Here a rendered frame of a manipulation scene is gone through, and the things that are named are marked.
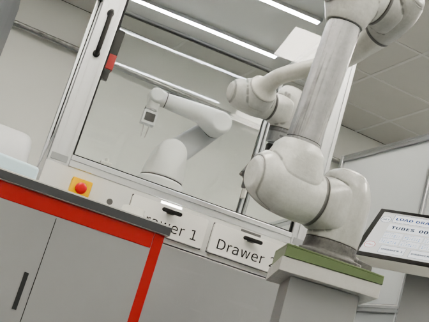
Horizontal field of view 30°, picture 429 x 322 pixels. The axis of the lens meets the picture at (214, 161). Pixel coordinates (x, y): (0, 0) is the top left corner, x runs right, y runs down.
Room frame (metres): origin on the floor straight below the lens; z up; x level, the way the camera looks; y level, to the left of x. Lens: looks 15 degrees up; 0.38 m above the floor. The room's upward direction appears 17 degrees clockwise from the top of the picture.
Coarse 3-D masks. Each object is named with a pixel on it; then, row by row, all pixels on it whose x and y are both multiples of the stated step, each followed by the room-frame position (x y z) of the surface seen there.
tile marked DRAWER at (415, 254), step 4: (412, 252) 2.75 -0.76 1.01; (416, 252) 2.75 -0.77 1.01; (420, 252) 2.74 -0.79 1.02; (424, 252) 2.74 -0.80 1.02; (428, 252) 2.73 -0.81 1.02; (408, 256) 2.74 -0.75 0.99; (412, 256) 2.74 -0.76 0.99; (416, 256) 2.73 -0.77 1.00; (420, 256) 2.73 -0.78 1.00; (424, 256) 2.72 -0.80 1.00; (428, 256) 2.72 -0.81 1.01; (428, 260) 2.70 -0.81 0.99
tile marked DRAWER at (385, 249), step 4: (380, 248) 2.81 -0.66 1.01; (384, 248) 2.81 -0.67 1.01; (388, 248) 2.80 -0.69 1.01; (392, 248) 2.80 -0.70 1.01; (396, 248) 2.79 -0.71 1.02; (400, 248) 2.79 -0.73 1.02; (384, 252) 2.79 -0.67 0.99; (388, 252) 2.78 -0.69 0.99; (392, 252) 2.78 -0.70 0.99; (396, 252) 2.77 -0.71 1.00; (400, 252) 2.77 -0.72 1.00; (404, 252) 2.76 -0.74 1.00
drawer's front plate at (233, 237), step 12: (216, 228) 2.85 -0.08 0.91; (228, 228) 2.86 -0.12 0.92; (216, 240) 2.85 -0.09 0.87; (228, 240) 2.86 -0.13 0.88; (240, 240) 2.87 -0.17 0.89; (264, 240) 2.89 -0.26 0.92; (216, 252) 2.85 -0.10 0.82; (228, 252) 2.86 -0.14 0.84; (240, 252) 2.87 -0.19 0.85; (252, 252) 2.88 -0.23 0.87; (264, 252) 2.89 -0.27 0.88; (252, 264) 2.89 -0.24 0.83; (264, 264) 2.90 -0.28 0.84
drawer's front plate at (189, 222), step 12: (132, 204) 2.77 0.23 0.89; (144, 204) 2.78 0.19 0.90; (156, 204) 2.79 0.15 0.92; (144, 216) 2.79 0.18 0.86; (156, 216) 2.80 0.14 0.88; (168, 216) 2.80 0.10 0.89; (192, 216) 2.82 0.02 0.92; (180, 228) 2.82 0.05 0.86; (192, 228) 2.83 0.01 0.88; (204, 228) 2.84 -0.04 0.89; (180, 240) 2.82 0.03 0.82; (192, 240) 2.83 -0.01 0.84
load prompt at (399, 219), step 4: (396, 216) 2.94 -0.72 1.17; (400, 216) 2.93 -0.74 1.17; (404, 216) 2.93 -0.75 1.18; (392, 220) 2.92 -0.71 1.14; (396, 220) 2.92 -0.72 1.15; (400, 220) 2.91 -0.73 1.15; (404, 220) 2.90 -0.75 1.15; (408, 220) 2.90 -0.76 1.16; (412, 220) 2.89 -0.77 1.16; (416, 220) 2.89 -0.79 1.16; (420, 220) 2.88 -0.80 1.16; (424, 220) 2.88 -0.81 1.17; (428, 220) 2.87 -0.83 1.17; (408, 224) 2.88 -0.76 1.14; (412, 224) 2.88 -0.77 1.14; (416, 224) 2.87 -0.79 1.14; (420, 224) 2.87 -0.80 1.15; (424, 224) 2.86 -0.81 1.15; (428, 224) 2.85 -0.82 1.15
